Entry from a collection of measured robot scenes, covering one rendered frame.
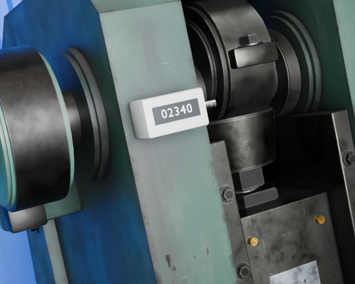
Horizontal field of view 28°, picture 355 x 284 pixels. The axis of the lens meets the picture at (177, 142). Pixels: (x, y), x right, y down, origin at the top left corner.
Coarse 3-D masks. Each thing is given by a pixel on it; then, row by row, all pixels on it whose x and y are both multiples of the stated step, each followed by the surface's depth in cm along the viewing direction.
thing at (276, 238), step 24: (264, 192) 91; (288, 192) 95; (312, 192) 91; (264, 216) 86; (288, 216) 87; (312, 216) 89; (264, 240) 86; (288, 240) 87; (312, 240) 89; (264, 264) 86; (288, 264) 87; (312, 264) 89; (336, 264) 90
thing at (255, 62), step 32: (224, 0) 89; (224, 32) 85; (256, 32) 86; (224, 64) 85; (256, 64) 84; (224, 96) 86; (256, 96) 88; (224, 128) 88; (256, 128) 89; (256, 160) 89
